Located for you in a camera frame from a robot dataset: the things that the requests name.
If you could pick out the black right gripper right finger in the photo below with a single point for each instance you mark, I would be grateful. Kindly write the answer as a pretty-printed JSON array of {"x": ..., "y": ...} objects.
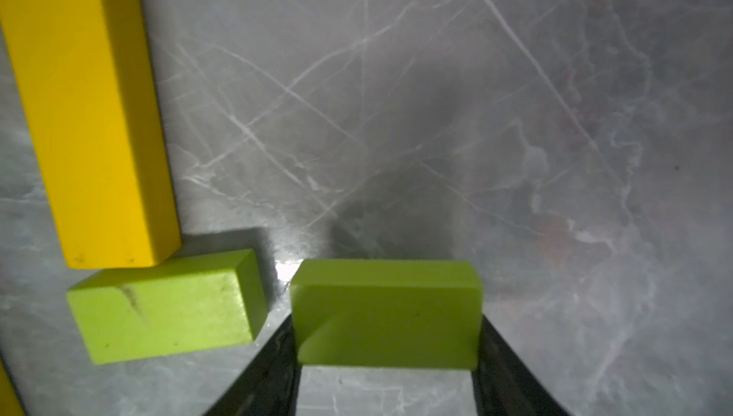
[{"x": 503, "y": 385}]

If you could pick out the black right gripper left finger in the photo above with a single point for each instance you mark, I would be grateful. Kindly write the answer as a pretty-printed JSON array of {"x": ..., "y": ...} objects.
[{"x": 270, "y": 383}]

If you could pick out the lime green block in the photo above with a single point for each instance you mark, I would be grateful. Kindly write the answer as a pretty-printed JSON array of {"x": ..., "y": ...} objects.
[
  {"x": 376, "y": 313},
  {"x": 183, "y": 305}
]

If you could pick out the yellow block pair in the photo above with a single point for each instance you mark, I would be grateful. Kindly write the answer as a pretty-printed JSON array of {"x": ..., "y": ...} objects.
[
  {"x": 85, "y": 81},
  {"x": 10, "y": 404}
]

